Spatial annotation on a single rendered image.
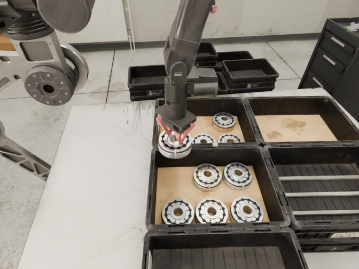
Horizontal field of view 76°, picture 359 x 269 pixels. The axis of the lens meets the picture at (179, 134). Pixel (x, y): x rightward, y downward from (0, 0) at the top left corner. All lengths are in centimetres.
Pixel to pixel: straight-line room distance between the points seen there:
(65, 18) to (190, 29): 22
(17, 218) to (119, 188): 114
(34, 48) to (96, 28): 287
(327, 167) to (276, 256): 43
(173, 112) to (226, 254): 44
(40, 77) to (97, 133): 54
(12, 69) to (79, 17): 58
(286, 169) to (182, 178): 40
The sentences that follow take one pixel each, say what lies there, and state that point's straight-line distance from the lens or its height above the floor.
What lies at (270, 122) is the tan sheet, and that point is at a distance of 115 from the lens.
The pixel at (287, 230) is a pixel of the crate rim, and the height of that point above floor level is 93.
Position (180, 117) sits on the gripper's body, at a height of 115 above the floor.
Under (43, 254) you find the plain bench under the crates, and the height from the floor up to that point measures 70.
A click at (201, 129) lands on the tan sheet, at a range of 104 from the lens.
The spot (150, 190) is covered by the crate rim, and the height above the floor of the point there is 93.
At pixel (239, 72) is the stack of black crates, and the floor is 49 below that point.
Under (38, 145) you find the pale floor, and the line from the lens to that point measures 246.
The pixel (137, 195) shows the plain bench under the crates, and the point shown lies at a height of 70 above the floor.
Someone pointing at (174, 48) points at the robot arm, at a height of 134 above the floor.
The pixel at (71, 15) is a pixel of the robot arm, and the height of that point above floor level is 142.
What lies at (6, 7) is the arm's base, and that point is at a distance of 50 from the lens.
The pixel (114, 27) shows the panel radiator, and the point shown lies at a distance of 364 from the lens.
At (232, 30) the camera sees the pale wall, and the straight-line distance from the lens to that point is 398.
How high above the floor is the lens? 154
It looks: 45 degrees down
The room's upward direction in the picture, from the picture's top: straight up
